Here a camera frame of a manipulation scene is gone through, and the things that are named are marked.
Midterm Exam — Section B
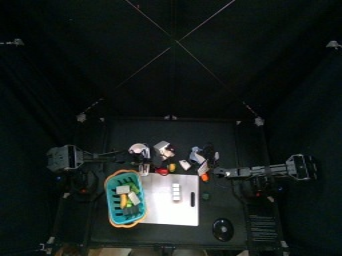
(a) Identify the white toy pot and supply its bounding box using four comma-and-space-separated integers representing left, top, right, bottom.
128, 142, 150, 156

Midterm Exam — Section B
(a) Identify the dark purple toy eggplant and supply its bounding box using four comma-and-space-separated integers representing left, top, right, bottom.
201, 142, 220, 167

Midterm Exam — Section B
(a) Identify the white toy food slice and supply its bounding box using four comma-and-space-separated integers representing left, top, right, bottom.
177, 159, 192, 172

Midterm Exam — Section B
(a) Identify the green toy vegetable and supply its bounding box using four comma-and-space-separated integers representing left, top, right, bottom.
125, 181, 140, 194

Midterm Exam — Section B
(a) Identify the grey toy food piece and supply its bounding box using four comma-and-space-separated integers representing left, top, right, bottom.
121, 204, 138, 216

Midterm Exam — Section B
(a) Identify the white cutting board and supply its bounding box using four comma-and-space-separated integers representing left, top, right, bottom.
138, 172, 200, 228

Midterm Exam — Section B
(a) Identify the black round lid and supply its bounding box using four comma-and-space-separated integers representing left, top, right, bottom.
211, 217, 235, 243

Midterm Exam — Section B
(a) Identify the teal basket with orange rim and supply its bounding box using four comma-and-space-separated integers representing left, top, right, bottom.
102, 168, 148, 229

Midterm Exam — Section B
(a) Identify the black ribbed cable carrier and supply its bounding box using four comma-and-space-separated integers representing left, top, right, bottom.
245, 213, 280, 249

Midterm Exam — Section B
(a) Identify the thin diagonal brace wire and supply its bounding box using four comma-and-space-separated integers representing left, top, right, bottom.
81, 0, 237, 115
122, 0, 260, 118

